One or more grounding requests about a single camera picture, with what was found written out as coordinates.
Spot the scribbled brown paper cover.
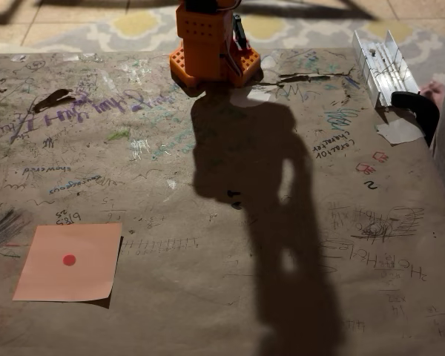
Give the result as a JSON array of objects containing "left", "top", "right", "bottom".
[{"left": 0, "top": 47, "right": 445, "bottom": 356}]

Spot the black connector plug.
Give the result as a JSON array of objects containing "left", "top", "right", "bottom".
[{"left": 232, "top": 13, "right": 247, "bottom": 50}]

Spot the pink sticky note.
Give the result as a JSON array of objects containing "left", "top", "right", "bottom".
[{"left": 12, "top": 222, "right": 123, "bottom": 302}]

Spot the white paper scrap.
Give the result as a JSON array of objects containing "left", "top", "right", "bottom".
[{"left": 375, "top": 118, "right": 426, "bottom": 145}]

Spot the grey yellow patterned rug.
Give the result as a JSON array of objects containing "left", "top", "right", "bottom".
[{"left": 0, "top": 5, "right": 445, "bottom": 88}]

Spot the aluminium rail profile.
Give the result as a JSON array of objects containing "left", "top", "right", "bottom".
[{"left": 352, "top": 29, "right": 421, "bottom": 109}]

